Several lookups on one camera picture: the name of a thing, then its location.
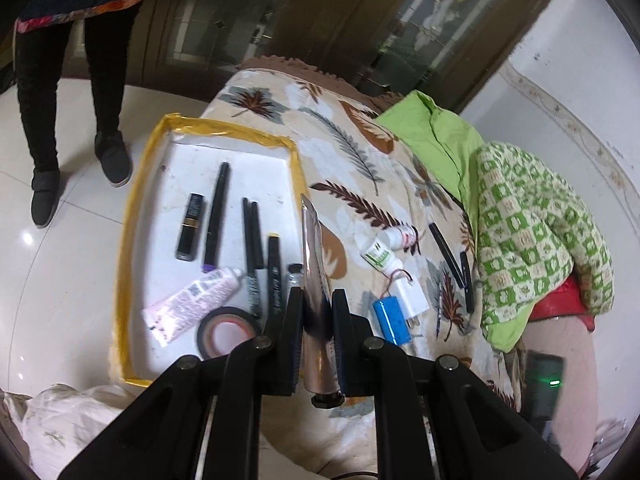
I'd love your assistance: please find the wooden glass door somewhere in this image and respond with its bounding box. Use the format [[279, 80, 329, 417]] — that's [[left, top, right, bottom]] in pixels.
[[125, 0, 571, 111]]

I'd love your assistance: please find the black tape roll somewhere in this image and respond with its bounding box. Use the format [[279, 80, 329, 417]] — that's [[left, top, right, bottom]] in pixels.
[[196, 306, 263, 362]]

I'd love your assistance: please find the white tray yellow taped rim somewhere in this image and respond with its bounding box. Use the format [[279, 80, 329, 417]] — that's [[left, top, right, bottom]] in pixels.
[[112, 114, 305, 388]]

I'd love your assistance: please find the dark blue pen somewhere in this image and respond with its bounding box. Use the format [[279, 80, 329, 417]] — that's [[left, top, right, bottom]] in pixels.
[[459, 251, 476, 314]]

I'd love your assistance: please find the red cloth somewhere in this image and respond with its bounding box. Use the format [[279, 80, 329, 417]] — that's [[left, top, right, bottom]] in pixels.
[[527, 275, 598, 333]]

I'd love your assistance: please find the large silver tube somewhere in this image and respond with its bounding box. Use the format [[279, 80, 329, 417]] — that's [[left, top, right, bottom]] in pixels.
[[300, 194, 346, 408]]

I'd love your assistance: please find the thick black pen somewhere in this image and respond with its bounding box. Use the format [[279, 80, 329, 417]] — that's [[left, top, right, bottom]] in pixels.
[[428, 222, 465, 289]]

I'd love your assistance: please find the white bottle red label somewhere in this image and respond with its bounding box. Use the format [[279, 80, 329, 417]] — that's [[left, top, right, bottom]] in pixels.
[[384, 225, 420, 252]]

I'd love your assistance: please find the black lipstick gold band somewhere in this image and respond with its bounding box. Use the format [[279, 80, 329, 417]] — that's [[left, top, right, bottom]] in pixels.
[[175, 192, 206, 262]]

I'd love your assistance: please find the green patterned quilt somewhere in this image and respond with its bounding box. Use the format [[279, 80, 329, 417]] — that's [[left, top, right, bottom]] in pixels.
[[470, 141, 615, 353]]

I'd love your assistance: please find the white charger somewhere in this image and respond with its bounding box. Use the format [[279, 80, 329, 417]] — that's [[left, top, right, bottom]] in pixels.
[[385, 276, 431, 333]]

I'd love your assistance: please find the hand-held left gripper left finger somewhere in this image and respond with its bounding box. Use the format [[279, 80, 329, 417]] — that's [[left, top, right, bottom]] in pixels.
[[57, 287, 306, 480]]

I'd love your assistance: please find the blue battery pack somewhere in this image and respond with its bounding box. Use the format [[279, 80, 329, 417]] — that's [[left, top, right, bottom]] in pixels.
[[372, 299, 417, 346]]

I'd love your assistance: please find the pink floral tube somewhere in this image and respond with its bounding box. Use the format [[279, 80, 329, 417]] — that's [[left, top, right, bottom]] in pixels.
[[141, 267, 246, 346]]

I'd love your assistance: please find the long black mascara tube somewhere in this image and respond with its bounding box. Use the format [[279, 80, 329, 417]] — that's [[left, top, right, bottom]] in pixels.
[[201, 161, 232, 275]]

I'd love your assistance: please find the plain green cloth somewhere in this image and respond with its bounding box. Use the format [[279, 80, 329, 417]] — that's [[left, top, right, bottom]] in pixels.
[[374, 90, 485, 221]]

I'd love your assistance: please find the thin pen refill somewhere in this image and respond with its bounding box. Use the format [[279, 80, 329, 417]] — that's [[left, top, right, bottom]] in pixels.
[[434, 280, 446, 342]]

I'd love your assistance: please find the small white green bottle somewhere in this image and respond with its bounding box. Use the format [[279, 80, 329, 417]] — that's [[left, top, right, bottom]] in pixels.
[[361, 241, 398, 273]]

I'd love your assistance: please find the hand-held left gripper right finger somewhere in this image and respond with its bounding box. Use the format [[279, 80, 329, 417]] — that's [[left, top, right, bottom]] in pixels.
[[331, 289, 581, 480]]

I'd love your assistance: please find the white crumpled sheet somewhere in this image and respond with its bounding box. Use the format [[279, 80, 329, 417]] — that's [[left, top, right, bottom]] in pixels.
[[0, 384, 146, 480]]

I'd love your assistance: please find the thin black pencil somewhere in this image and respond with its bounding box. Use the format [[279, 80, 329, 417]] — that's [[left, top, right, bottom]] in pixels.
[[241, 197, 256, 271], [251, 201, 266, 268]]

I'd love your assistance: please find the black marker yellow tip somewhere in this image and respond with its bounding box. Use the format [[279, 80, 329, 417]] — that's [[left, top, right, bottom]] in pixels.
[[265, 232, 283, 323]]

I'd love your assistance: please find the pale pink cloth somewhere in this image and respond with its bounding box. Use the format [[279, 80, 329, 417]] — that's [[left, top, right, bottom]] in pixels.
[[520, 310, 601, 471]]

